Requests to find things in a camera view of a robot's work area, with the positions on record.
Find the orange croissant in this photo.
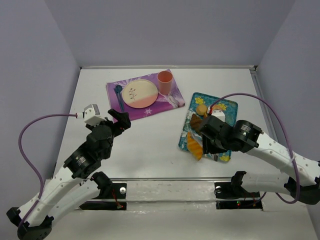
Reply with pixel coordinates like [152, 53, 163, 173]
[186, 132, 203, 161]

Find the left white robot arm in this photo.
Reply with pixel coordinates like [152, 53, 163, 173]
[6, 104, 131, 240]

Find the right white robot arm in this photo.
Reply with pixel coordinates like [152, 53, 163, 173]
[198, 115, 320, 205]

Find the dark brown bread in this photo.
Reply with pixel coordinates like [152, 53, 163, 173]
[189, 113, 203, 134]

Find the glazed donut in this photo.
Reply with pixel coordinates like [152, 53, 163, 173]
[212, 104, 223, 111]

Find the teal floral tray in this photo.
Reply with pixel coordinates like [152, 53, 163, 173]
[178, 92, 238, 153]

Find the small round bun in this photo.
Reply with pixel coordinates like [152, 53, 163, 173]
[195, 104, 208, 116]

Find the cream and pink plate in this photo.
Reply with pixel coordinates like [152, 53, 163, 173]
[121, 79, 158, 109]

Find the blue plastic spoon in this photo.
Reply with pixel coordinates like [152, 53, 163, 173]
[114, 85, 125, 113]

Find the pink plastic cup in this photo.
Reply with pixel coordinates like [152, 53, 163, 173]
[157, 70, 173, 95]

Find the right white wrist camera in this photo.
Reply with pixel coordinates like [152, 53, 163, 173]
[207, 108, 226, 122]

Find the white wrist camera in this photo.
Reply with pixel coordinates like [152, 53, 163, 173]
[207, 108, 226, 122]
[83, 104, 105, 127]

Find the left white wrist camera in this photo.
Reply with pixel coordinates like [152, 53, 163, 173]
[83, 104, 105, 127]

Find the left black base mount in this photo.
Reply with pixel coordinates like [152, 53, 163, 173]
[79, 171, 127, 211]

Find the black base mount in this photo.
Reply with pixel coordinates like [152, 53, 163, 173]
[214, 171, 263, 210]
[79, 171, 127, 211]

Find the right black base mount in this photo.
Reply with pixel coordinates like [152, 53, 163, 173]
[214, 171, 263, 210]

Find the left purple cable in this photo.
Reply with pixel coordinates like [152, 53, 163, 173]
[17, 113, 85, 227]

